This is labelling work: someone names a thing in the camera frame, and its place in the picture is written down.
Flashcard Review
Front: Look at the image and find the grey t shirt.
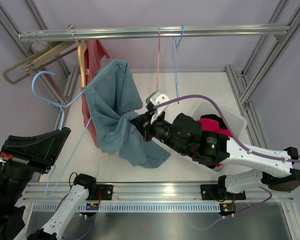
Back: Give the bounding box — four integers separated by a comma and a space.
82, 59, 171, 169

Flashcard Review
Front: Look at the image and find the red t shirt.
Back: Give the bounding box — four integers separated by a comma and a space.
197, 114, 233, 169

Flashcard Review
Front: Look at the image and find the black t shirt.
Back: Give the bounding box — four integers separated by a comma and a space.
198, 114, 227, 132

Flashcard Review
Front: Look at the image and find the light blue wire hanger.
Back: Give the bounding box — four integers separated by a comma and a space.
172, 25, 185, 98

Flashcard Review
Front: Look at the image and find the pink hanger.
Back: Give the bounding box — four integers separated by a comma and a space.
156, 25, 161, 91

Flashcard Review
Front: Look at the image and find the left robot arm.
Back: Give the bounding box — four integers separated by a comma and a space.
0, 127, 97, 240

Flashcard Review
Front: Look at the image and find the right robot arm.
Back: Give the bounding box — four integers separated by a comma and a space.
131, 112, 300, 201

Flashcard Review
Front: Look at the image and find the tan wooden clip hanger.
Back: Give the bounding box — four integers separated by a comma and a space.
22, 41, 77, 75

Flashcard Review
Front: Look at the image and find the olive green hanger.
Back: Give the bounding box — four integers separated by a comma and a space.
2, 46, 78, 85

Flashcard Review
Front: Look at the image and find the dusty pink garment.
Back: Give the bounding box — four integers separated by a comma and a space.
81, 40, 110, 149

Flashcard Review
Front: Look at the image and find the white plastic basket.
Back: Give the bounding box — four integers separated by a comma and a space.
162, 99, 250, 179

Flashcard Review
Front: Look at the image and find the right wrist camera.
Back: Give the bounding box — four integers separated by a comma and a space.
145, 90, 170, 125

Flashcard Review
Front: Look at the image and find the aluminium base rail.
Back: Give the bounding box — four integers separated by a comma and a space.
22, 181, 295, 202

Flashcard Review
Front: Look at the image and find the aluminium hanging rail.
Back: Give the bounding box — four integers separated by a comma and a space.
17, 23, 291, 43

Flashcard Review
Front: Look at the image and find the white slotted cable duct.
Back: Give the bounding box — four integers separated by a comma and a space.
32, 202, 221, 213

